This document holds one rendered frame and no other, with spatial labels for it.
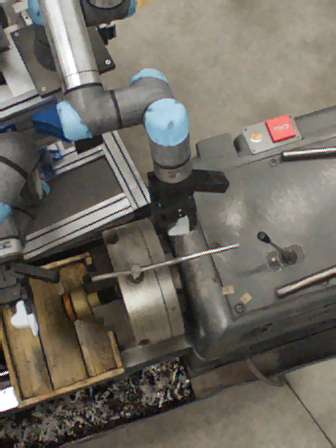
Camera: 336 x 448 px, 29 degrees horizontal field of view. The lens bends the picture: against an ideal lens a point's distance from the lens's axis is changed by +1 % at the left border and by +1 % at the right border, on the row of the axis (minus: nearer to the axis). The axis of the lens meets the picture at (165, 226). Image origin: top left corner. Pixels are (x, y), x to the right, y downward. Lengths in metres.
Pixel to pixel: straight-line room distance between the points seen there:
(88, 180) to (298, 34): 1.31
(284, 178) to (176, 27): 1.83
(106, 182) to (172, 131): 1.60
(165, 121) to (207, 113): 1.96
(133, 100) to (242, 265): 0.51
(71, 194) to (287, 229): 1.34
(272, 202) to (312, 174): 0.12
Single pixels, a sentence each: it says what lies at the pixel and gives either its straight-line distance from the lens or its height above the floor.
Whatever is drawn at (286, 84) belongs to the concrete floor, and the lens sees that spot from 3.22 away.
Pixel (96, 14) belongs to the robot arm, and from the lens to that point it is 1.71.
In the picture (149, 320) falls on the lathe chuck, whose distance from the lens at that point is 1.56.
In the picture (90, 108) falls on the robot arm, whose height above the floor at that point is 1.65.
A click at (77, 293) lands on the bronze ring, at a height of 1.12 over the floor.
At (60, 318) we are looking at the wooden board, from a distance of 1.88.
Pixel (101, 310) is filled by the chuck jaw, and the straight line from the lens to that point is 1.65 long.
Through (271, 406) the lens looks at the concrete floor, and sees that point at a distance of 2.76.
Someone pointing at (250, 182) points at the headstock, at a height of 1.25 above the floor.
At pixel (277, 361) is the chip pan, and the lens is 2.23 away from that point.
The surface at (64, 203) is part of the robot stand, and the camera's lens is 2.70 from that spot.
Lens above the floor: 2.72
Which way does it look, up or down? 72 degrees down
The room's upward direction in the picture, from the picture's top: 2 degrees clockwise
